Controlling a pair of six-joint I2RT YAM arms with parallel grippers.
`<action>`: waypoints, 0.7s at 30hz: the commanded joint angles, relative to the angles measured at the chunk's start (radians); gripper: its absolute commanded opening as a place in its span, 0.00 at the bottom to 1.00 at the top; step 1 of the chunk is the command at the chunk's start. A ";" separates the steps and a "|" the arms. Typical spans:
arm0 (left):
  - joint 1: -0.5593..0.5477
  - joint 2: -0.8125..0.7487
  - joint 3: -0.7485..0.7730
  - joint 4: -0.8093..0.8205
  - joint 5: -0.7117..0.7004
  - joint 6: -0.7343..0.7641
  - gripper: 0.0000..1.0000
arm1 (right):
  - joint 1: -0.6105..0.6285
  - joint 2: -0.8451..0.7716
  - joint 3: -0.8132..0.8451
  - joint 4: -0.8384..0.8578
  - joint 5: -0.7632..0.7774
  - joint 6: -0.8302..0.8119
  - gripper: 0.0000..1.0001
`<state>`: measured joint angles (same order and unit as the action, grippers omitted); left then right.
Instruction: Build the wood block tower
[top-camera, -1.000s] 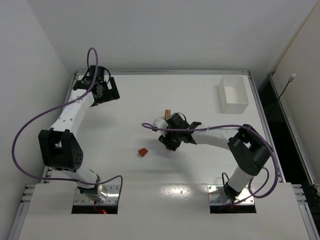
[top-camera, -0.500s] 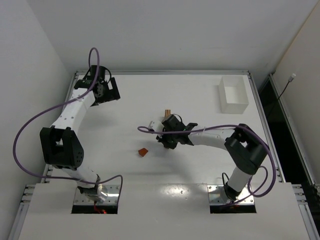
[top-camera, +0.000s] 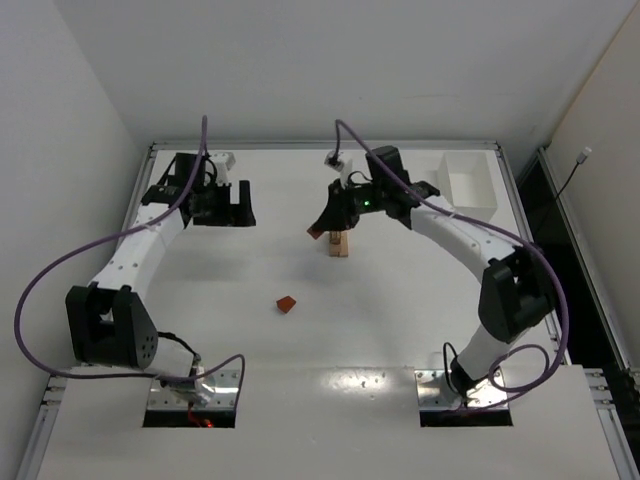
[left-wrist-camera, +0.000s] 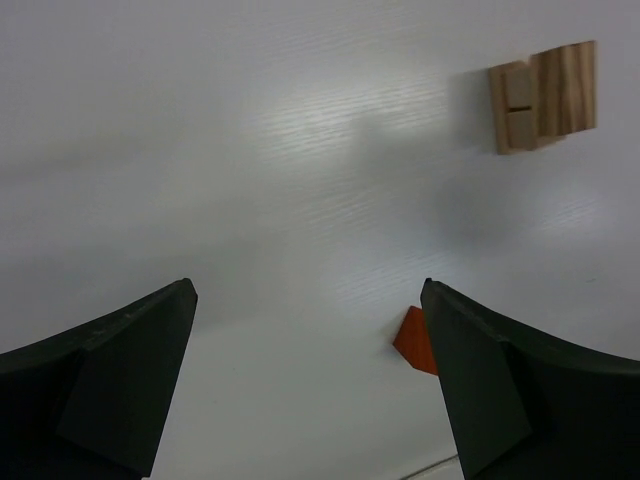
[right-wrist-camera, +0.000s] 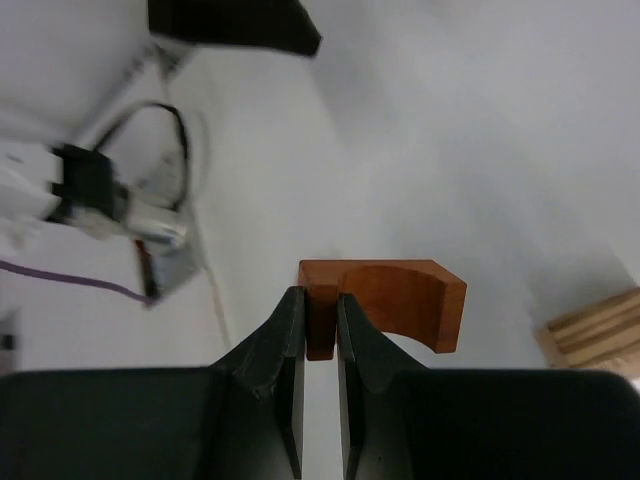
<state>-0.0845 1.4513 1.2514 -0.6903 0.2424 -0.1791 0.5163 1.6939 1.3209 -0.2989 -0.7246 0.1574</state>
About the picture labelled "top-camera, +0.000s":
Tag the metal base plate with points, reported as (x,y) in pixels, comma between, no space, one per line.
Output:
(434,394)
(215,392)

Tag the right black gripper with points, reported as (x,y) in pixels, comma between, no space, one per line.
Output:
(339,206)

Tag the red-brown wedge block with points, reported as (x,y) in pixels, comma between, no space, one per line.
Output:
(285,304)

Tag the striped wood block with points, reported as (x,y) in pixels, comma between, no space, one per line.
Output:
(336,237)

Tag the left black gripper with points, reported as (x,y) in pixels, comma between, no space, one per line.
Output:
(223,218)

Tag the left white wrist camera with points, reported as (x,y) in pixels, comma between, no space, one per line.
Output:
(223,162)

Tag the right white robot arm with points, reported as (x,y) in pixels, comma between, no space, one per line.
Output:
(517,290)

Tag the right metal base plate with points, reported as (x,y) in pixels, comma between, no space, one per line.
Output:
(434,394)

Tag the long light wood plank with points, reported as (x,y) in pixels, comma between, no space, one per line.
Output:
(335,249)

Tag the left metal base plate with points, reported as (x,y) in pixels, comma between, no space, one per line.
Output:
(215,392)

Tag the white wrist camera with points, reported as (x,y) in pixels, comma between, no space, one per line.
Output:
(342,163)
(223,162)

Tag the red-brown arch block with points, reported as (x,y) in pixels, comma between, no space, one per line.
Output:
(315,233)

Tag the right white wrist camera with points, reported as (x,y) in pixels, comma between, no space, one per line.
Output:
(342,163)

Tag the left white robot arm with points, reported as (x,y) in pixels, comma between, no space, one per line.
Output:
(109,323)

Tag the white open box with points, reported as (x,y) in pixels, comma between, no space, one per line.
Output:
(464,179)

